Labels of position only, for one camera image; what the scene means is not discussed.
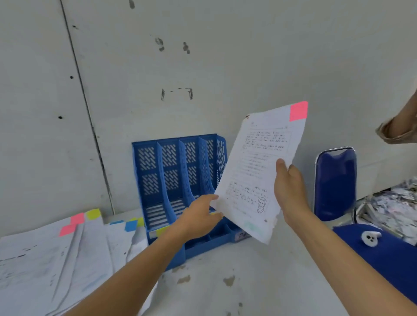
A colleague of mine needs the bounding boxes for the person's right hand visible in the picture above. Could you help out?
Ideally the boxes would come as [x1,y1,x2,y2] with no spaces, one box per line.
[273,158,314,226]

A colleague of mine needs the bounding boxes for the person's left hand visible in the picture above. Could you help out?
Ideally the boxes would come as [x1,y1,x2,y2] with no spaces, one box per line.
[176,194,224,243]

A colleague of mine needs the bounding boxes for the printed paper sheet pink tab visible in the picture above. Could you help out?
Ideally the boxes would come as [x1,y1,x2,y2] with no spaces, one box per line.
[210,101,309,245]

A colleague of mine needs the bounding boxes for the person's left forearm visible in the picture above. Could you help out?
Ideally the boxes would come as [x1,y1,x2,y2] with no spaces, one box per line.
[63,228,193,316]

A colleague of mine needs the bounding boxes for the person's right forearm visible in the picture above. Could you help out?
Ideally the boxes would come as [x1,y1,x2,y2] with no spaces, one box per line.
[283,208,417,316]

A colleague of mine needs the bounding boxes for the blue plastic file organizer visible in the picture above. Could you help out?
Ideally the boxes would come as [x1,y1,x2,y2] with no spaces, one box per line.
[132,133,252,271]

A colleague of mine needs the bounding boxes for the blue padded metal chair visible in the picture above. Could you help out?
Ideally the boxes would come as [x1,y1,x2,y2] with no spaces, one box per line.
[314,147,417,307]

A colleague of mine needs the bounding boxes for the paper sheet with blue tabs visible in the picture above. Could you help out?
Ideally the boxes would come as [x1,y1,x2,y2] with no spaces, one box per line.
[104,219,145,275]

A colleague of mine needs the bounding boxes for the small white plastic object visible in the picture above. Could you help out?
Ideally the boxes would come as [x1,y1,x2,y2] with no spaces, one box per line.
[361,231,382,248]

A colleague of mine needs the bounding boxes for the pile of crumpled papers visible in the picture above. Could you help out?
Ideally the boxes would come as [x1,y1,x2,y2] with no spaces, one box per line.
[354,177,417,247]

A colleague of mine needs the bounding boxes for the paper sheet with yellow tab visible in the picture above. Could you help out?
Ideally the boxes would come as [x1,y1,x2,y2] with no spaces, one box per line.
[51,208,114,316]

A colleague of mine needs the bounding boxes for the paper stack with pink tabs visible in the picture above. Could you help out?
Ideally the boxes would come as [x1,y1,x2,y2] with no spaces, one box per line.
[0,213,86,316]

